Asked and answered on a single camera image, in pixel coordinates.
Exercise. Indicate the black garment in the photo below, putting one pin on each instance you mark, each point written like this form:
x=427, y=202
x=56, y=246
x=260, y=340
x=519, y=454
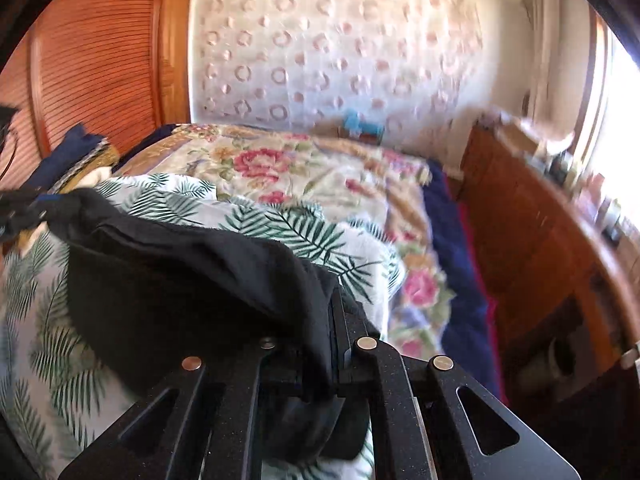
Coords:
x=144, y=295

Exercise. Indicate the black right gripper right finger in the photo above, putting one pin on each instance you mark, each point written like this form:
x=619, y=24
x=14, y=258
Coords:
x=431, y=420

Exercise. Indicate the floral bed quilt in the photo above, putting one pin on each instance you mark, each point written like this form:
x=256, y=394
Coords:
x=353, y=209

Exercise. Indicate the long wooden sideboard cabinet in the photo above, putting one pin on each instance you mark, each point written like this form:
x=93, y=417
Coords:
x=548, y=269

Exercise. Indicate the wooden louvered wardrobe door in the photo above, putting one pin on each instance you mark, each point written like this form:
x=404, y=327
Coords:
x=118, y=67

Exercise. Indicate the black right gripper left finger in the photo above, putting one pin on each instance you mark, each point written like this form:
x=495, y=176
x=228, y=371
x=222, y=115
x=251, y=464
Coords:
x=200, y=422

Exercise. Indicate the blue toy box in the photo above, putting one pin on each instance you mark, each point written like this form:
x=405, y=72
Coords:
x=355, y=127

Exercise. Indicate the wooden framed window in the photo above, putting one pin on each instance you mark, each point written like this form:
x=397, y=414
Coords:
x=611, y=130

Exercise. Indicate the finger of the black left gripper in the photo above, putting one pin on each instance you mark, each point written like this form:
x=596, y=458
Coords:
x=21, y=210

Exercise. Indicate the palm leaf print sheet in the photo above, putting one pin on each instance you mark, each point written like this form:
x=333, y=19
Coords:
x=58, y=397

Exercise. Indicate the navy blue blanket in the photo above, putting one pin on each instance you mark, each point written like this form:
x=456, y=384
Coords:
x=469, y=336

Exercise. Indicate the stack of folded clothes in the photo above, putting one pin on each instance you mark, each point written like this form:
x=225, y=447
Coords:
x=78, y=154

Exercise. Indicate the white circle-patterned curtain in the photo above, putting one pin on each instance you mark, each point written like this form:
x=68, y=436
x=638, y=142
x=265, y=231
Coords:
x=301, y=65

